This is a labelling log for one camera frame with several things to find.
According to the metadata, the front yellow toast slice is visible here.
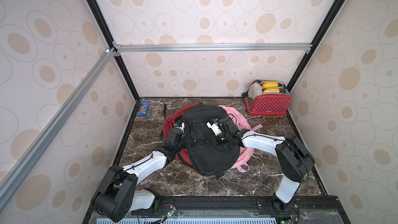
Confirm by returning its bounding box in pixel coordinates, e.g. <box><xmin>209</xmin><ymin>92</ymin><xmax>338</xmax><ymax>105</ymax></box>
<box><xmin>262</xmin><ymin>88</ymin><xmax>280</xmax><ymax>94</ymax></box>

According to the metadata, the black frame post left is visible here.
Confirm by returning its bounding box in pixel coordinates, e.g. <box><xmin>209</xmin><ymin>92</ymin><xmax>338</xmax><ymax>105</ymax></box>
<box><xmin>86</xmin><ymin>0</ymin><xmax>140</xmax><ymax>101</ymax></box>

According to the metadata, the red polka dot toaster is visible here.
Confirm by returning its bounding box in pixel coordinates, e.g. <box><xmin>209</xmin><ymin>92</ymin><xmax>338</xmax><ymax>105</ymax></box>
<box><xmin>241</xmin><ymin>80</ymin><xmax>292</xmax><ymax>116</ymax></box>

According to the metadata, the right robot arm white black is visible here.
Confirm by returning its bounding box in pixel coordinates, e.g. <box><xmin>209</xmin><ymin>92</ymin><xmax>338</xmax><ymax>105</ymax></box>
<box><xmin>207</xmin><ymin>117</ymin><xmax>315</xmax><ymax>214</ymax></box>

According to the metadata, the black backpack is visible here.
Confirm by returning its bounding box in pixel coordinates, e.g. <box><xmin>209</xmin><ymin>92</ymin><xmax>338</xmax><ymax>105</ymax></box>
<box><xmin>182</xmin><ymin>104</ymin><xmax>240</xmax><ymax>177</ymax></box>

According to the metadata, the yellow toast slice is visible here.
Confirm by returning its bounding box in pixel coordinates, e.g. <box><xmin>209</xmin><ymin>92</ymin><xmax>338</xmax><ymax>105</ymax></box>
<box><xmin>262</xmin><ymin>82</ymin><xmax>281</xmax><ymax>88</ymax></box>
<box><xmin>262</xmin><ymin>88</ymin><xmax>280</xmax><ymax>94</ymax></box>

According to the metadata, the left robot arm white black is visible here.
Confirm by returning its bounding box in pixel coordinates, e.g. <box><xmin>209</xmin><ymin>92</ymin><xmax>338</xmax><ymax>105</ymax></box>
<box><xmin>90</xmin><ymin>128</ymin><xmax>185</xmax><ymax>223</ymax></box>

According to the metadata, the pink backpack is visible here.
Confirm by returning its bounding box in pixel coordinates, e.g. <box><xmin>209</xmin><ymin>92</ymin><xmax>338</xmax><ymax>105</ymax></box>
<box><xmin>219</xmin><ymin>105</ymin><xmax>263</xmax><ymax>173</ymax></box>

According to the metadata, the rear yellow toast slice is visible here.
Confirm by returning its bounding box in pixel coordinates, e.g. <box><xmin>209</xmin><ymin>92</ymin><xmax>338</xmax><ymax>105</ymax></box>
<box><xmin>262</xmin><ymin>82</ymin><xmax>281</xmax><ymax>88</ymax></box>

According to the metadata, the diagonal aluminium bar left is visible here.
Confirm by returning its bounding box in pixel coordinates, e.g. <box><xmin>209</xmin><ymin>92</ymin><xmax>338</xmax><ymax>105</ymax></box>
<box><xmin>1</xmin><ymin>47</ymin><xmax>116</xmax><ymax>211</ymax></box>

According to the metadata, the red backpack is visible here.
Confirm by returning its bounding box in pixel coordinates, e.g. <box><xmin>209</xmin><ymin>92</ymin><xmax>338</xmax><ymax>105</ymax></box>
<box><xmin>159</xmin><ymin>104</ymin><xmax>197</xmax><ymax>168</ymax></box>

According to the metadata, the blue candy packet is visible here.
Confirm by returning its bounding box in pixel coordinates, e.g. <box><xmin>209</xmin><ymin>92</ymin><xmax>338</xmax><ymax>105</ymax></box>
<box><xmin>137</xmin><ymin>101</ymin><xmax>151</xmax><ymax>116</ymax></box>

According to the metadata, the black frame post right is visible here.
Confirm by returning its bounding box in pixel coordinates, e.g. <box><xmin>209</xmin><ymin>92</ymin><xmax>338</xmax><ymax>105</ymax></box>
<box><xmin>287</xmin><ymin>0</ymin><xmax>346</xmax><ymax>92</ymax></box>

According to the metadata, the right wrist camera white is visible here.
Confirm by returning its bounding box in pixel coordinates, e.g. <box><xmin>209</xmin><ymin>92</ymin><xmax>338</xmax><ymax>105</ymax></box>
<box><xmin>206</xmin><ymin>119</ymin><xmax>222</xmax><ymax>136</ymax></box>

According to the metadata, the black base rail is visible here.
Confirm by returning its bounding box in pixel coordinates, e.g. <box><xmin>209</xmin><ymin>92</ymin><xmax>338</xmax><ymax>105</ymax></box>
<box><xmin>82</xmin><ymin>195</ymin><xmax>352</xmax><ymax>224</ymax></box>

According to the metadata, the black frame post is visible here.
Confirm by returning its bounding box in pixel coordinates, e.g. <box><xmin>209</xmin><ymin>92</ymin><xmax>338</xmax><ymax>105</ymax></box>
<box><xmin>86</xmin><ymin>0</ymin><xmax>140</xmax><ymax>101</ymax></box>
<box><xmin>287</xmin><ymin>0</ymin><xmax>346</xmax><ymax>92</ymax></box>

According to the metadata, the horizontal aluminium bar rear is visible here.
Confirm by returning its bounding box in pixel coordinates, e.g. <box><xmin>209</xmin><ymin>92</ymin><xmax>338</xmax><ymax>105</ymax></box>
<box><xmin>116</xmin><ymin>43</ymin><xmax>313</xmax><ymax>52</ymax></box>

